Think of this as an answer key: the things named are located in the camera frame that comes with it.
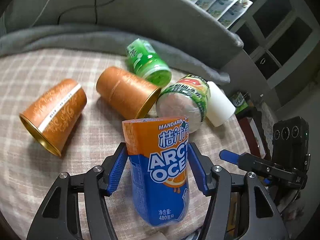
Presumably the red box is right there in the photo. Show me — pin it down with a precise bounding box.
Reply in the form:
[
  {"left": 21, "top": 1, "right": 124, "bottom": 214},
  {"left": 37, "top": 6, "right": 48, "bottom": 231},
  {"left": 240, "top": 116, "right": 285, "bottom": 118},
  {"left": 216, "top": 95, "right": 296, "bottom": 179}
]
[{"left": 238, "top": 117, "right": 266, "bottom": 159}]

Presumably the green plastic cup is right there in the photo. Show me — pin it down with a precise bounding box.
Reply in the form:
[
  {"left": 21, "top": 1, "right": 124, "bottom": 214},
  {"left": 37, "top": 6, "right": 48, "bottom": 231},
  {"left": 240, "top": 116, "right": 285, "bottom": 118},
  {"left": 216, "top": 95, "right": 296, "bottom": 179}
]
[{"left": 126, "top": 38, "right": 172, "bottom": 88}]

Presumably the black cable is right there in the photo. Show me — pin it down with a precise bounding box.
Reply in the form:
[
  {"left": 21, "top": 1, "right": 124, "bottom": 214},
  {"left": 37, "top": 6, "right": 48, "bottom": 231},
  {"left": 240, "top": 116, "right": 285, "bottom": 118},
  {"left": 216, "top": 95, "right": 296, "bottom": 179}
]
[{"left": 57, "top": 0, "right": 124, "bottom": 26}]

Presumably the orange patterned cup with stripe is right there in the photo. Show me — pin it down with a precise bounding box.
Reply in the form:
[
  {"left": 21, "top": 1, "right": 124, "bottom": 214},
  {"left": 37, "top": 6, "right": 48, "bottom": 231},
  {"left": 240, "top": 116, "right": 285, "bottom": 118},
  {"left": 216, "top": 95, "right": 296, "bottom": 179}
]
[{"left": 19, "top": 79, "right": 87, "bottom": 157}]

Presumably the green shopping bag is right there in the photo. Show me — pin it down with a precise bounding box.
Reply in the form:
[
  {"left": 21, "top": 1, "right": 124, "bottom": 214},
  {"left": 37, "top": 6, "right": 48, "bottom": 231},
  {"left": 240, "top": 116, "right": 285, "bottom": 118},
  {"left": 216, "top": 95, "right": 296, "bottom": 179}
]
[{"left": 229, "top": 91, "right": 250, "bottom": 115}]

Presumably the white cable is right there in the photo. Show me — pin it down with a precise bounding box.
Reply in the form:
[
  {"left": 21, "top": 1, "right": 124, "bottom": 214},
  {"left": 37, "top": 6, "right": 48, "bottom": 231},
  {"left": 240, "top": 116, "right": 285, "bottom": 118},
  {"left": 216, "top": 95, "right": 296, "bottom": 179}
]
[{"left": 31, "top": 0, "right": 62, "bottom": 28}]

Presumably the orange blue Arctic Ocean bottle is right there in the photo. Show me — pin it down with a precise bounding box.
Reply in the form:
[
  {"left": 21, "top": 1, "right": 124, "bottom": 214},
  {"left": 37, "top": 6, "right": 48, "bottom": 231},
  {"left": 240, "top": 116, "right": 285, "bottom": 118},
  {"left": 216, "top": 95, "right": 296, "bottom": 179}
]
[{"left": 122, "top": 116, "right": 189, "bottom": 226}]

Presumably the green label noodle cup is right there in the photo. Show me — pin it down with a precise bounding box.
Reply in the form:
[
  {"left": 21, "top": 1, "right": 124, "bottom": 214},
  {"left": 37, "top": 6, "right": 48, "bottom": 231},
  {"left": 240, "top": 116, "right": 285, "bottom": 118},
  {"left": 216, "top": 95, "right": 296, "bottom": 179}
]
[{"left": 156, "top": 74, "right": 210, "bottom": 133}]

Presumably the white paper cup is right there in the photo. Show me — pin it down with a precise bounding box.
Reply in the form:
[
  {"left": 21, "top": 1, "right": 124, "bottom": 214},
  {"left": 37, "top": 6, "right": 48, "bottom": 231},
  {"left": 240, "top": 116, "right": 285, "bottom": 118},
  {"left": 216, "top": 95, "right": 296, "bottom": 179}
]
[{"left": 206, "top": 81, "right": 235, "bottom": 127}]

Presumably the orange cup gold rim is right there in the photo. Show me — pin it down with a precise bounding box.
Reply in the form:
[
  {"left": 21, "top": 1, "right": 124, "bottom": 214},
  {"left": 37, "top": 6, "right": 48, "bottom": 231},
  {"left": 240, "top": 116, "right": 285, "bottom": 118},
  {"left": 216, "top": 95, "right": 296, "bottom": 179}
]
[{"left": 96, "top": 66, "right": 161, "bottom": 120}]

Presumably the grey fleece blanket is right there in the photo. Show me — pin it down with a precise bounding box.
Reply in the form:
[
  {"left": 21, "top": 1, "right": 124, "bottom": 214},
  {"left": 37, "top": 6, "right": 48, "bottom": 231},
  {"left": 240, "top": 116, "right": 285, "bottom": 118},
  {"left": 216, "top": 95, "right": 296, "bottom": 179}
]
[{"left": 1, "top": 0, "right": 244, "bottom": 85}]

